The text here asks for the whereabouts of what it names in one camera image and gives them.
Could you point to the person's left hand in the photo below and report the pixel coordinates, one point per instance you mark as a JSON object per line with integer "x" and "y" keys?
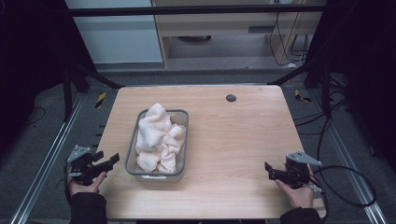
{"x": 88, "y": 187}

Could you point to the white towel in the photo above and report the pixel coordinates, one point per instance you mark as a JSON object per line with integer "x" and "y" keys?
{"x": 155, "y": 137}

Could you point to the grey plastic bin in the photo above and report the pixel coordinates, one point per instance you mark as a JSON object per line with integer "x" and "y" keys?
{"x": 134, "y": 161}

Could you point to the black horizontal bar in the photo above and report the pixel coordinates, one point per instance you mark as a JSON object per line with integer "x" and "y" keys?
{"x": 186, "y": 11}

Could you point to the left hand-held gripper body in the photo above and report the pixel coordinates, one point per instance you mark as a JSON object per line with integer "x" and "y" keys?
{"x": 81, "y": 161}

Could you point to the dark curtain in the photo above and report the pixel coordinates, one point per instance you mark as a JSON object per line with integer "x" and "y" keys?
{"x": 31, "y": 46}
{"x": 367, "y": 62}

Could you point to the dark round table grommet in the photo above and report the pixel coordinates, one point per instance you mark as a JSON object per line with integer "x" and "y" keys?
{"x": 231, "y": 98}

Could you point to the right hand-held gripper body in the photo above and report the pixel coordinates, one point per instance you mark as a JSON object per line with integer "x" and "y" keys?
{"x": 295, "y": 172}

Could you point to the black metal stand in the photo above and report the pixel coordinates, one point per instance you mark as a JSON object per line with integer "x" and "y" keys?
{"x": 67, "y": 99}
{"x": 326, "y": 93}

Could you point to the yellow black floor tape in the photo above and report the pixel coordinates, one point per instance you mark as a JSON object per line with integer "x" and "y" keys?
{"x": 100, "y": 100}
{"x": 300, "y": 96}

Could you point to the light wooden desk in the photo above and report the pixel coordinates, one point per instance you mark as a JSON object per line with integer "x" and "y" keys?
{"x": 218, "y": 26}

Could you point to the white cabinet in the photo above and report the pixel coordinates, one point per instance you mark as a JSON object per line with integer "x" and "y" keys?
{"x": 118, "y": 40}

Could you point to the aluminium floor rail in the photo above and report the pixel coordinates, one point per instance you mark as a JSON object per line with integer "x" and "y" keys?
{"x": 49, "y": 155}
{"x": 348, "y": 158}

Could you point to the person's right hand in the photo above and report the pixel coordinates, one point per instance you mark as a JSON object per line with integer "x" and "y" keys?
{"x": 299, "y": 196}

